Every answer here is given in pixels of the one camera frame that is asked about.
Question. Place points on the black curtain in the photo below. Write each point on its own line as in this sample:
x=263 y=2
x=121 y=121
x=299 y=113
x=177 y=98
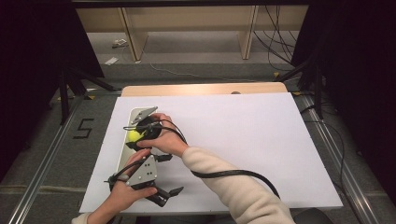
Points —
x=31 y=62
x=358 y=77

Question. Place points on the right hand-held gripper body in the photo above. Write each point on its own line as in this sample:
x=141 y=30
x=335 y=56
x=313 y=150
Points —
x=149 y=129

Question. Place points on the yellow tennis ball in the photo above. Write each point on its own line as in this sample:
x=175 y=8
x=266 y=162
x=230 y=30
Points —
x=134 y=136

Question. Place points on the beige desk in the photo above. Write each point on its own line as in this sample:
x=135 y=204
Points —
x=193 y=18

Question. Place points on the white foam board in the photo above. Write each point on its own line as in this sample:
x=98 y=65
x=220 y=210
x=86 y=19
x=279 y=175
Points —
x=249 y=140

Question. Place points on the long white tray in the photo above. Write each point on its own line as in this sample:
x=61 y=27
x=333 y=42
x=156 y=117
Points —
x=124 y=158

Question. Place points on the small white floor scrap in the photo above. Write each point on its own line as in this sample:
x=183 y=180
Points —
x=120 y=43
x=111 y=61

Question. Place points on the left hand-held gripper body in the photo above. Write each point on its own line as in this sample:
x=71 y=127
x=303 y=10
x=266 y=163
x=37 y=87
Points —
x=141 y=174

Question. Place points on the metal floor rail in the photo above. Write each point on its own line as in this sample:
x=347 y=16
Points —
x=339 y=161
x=40 y=168

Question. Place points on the black tape floor mark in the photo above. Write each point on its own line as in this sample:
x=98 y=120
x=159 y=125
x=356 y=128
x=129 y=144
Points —
x=83 y=128

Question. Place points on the person's left hand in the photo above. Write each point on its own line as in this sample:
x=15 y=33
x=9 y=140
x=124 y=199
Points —
x=124 y=196

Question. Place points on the person's right hand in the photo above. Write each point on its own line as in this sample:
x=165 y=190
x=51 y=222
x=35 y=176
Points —
x=168 y=141

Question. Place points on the black tripod stand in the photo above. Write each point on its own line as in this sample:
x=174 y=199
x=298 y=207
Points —
x=67 y=93
x=316 y=87

